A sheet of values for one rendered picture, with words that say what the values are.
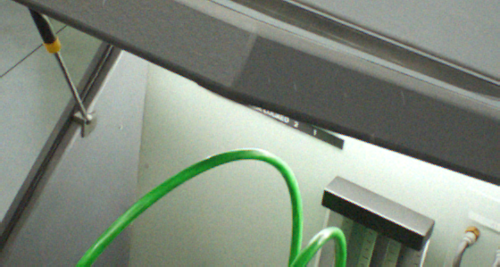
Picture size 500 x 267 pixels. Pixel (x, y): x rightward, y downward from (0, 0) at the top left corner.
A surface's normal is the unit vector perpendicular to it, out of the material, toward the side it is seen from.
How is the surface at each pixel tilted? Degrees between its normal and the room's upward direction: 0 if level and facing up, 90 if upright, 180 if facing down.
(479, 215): 90
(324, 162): 90
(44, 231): 90
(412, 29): 0
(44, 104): 0
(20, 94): 0
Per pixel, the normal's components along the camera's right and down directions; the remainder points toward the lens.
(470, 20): 0.11, -0.82
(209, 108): -0.53, 0.43
